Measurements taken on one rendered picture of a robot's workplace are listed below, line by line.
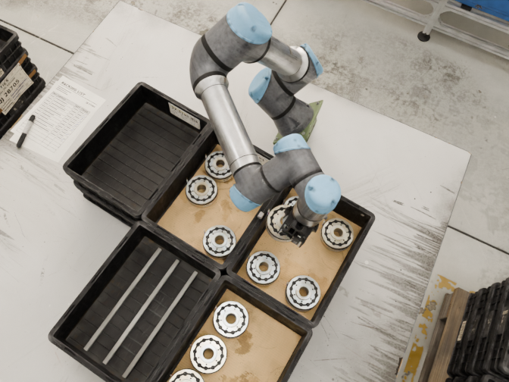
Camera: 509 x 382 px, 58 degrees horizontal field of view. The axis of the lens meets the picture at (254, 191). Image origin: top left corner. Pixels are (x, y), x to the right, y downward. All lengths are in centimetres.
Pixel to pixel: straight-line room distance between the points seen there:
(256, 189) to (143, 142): 67
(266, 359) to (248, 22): 91
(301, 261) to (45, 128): 107
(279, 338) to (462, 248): 144
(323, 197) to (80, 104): 120
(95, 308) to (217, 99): 71
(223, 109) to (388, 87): 189
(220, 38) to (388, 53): 200
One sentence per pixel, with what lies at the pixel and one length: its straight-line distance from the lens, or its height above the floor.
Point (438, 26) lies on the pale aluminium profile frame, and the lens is 317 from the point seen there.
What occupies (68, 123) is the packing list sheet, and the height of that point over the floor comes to 70.
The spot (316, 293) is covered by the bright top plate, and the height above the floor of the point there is 86.
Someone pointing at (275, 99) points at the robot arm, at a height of 91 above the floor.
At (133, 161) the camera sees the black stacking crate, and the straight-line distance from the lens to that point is 160.
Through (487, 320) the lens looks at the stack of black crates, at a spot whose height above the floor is 39.
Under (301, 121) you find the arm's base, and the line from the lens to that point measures 165.
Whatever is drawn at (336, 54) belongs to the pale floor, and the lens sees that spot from 300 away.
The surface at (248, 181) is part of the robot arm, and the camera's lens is 106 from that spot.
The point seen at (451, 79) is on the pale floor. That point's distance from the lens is 313.
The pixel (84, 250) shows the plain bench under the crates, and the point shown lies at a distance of 165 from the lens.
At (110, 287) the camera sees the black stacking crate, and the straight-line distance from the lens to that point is 146.
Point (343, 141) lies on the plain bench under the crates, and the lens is 181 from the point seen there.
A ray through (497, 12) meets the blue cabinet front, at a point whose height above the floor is 35.
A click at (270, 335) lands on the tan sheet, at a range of 140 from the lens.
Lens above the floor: 222
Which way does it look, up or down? 66 degrees down
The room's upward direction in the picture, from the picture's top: 8 degrees clockwise
